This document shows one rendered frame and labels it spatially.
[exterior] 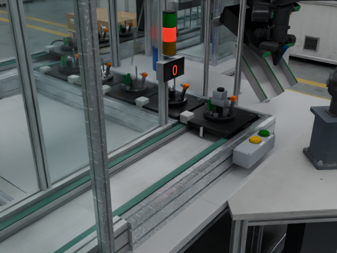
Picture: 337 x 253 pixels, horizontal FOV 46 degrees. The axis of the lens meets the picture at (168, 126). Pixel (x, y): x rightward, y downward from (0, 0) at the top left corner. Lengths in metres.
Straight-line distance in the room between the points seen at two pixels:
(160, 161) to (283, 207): 0.45
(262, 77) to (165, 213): 0.91
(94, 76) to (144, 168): 0.68
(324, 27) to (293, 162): 4.22
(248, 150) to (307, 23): 4.46
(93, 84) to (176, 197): 0.57
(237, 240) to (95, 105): 0.79
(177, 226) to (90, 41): 0.69
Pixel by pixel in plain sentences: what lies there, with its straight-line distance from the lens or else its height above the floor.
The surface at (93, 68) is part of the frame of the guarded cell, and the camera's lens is 0.79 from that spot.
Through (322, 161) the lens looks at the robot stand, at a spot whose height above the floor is 0.89.
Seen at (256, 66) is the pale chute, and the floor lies 1.11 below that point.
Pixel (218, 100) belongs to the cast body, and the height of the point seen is 1.05.
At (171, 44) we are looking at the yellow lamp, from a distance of 1.47.
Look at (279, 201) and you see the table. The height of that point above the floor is 0.86.
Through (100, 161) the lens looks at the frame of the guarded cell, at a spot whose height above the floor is 1.23.
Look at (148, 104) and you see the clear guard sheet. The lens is 1.52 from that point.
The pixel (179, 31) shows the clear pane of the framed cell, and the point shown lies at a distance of 2.82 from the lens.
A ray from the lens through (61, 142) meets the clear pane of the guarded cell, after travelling 0.80.
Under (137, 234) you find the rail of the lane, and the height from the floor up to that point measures 0.91.
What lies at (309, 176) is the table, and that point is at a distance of 1.56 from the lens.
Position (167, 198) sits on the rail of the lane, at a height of 0.96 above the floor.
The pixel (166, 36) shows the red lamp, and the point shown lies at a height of 1.33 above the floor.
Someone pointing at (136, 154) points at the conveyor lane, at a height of 0.94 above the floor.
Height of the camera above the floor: 1.67
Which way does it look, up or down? 26 degrees down
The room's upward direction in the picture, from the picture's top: straight up
